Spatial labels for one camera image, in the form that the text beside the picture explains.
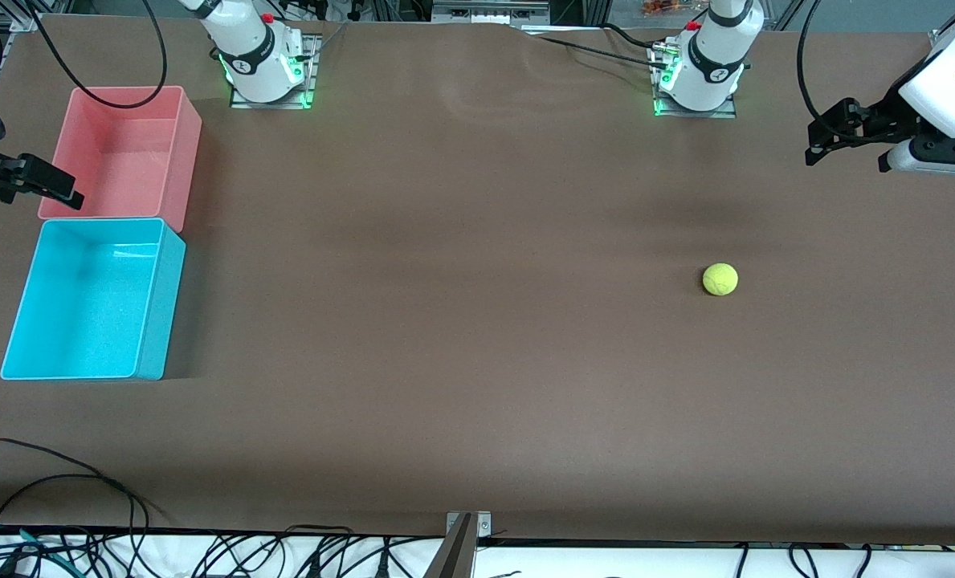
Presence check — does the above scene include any brown table cover sheet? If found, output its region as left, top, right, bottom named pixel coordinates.
left=0, top=14, right=955, bottom=547

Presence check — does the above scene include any aluminium frame rail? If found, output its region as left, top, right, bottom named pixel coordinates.
left=0, top=10, right=44, bottom=105

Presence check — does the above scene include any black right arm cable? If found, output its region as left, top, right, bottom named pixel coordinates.
left=23, top=0, right=169, bottom=110

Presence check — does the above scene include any grey metal bar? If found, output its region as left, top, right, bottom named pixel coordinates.
left=421, top=514, right=479, bottom=578

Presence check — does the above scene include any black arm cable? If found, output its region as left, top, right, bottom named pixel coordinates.
left=796, top=0, right=827, bottom=129
left=23, top=0, right=169, bottom=110

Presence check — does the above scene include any teal cable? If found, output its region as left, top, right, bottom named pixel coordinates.
left=0, top=522, right=72, bottom=567

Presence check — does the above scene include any blue plastic bin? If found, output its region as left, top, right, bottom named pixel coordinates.
left=0, top=217, right=187, bottom=381

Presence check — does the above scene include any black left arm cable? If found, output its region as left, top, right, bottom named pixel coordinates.
left=796, top=0, right=827, bottom=129

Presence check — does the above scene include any grey power strip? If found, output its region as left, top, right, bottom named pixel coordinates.
left=431, top=0, right=552, bottom=23

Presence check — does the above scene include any yellow-green tennis ball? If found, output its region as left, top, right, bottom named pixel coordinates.
left=702, top=263, right=740, bottom=297

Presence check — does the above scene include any silver metal bracket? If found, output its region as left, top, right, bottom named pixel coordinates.
left=445, top=511, right=493, bottom=540

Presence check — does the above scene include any pink plastic bin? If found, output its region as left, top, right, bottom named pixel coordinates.
left=37, top=85, right=203, bottom=234

